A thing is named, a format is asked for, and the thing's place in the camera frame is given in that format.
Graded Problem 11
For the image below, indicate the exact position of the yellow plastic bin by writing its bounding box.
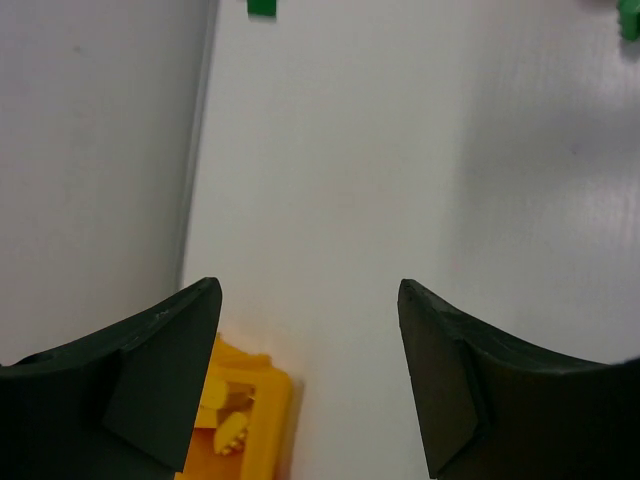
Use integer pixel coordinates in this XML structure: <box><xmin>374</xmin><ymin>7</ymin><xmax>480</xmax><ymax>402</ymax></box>
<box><xmin>175</xmin><ymin>336</ymin><xmax>293</xmax><ymax>480</ymax></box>

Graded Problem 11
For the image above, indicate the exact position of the green L-shaped lego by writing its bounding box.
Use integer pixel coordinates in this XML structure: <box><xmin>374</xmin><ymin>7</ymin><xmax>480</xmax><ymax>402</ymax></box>
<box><xmin>617</xmin><ymin>0</ymin><xmax>640</xmax><ymax>42</ymax></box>

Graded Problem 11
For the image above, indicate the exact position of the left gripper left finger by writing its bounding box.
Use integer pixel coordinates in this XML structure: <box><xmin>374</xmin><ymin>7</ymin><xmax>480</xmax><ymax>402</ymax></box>
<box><xmin>1</xmin><ymin>277</ymin><xmax>222</xmax><ymax>479</ymax></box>

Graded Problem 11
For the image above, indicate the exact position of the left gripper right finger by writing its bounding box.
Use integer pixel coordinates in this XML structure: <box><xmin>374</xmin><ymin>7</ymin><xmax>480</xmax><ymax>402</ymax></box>
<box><xmin>397</xmin><ymin>279</ymin><xmax>639</xmax><ymax>479</ymax></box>

